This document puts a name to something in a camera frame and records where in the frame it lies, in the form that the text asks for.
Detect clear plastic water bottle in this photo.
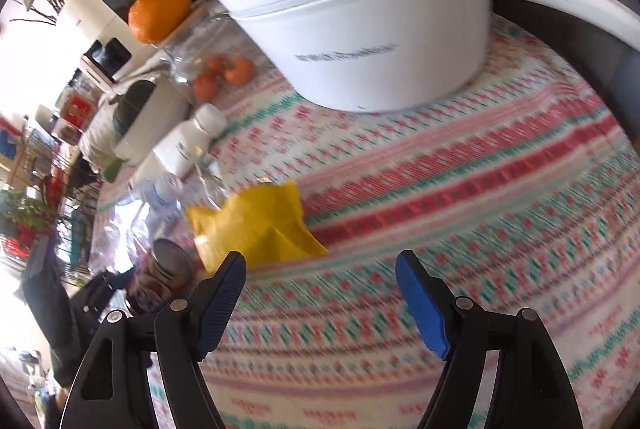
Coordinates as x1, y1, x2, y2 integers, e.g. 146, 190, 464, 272
89, 148, 231, 280

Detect red drink can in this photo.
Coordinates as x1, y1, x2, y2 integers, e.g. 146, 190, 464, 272
126, 238, 194, 316

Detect white yogurt bottle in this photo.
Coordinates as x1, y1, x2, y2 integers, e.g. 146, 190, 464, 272
129, 104, 228, 187

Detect yellow wrapper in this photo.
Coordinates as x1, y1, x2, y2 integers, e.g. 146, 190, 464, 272
184, 181, 328, 274

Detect green leafy vegetable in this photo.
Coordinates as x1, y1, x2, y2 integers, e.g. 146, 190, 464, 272
1, 188, 56, 238

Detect white dotted cloth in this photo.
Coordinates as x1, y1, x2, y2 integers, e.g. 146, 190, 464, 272
78, 98, 120, 172

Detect patterned tablecloth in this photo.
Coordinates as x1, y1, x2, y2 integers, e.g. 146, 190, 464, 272
202, 17, 639, 428

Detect red label spice jar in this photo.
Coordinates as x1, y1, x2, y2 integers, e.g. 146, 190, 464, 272
53, 91, 98, 145

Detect dark green squash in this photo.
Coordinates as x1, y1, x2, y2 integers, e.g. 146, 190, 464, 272
112, 80, 155, 136

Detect white stacked bowls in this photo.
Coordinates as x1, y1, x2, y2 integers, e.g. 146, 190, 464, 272
101, 76, 191, 183

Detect cream air fryer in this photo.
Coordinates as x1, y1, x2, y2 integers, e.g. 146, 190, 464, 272
55, 0, 156, 81

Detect glass jar with tomatoes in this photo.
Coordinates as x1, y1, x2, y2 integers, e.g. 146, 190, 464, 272
160, 0, 262, 105

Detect orange tangerine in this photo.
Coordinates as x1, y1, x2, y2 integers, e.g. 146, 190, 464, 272
127, 0, 192, 44

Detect black wire rack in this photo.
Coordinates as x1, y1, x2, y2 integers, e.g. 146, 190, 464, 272
1, 128, 101, 285

